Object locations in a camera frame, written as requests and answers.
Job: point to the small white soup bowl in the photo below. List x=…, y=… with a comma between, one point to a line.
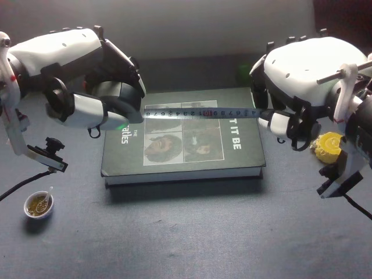
x=35, y=213

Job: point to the red toy cylinder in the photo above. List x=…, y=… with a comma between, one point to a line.
x=85, y=86

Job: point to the yellow round toy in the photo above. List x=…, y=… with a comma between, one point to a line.
x=328, y=145

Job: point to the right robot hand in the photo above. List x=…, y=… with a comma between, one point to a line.
x=308, y=64

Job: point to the green toy cylinder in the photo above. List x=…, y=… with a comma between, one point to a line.
x=244, y=72

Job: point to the small white spoon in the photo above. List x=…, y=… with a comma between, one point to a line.
x=50, y=192

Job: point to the grey table cloth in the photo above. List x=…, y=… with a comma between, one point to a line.
x=186, y=232

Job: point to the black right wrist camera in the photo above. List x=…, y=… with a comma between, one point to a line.
x=340, y=183

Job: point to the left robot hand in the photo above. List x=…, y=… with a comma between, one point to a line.
x=58, y=49

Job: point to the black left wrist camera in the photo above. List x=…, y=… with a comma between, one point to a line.
x=52, y=158

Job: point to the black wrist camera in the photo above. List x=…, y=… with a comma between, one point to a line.
x=340, y=183
x=52, y=158

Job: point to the black hardcover book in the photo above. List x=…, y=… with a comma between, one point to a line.
x=203, y=151

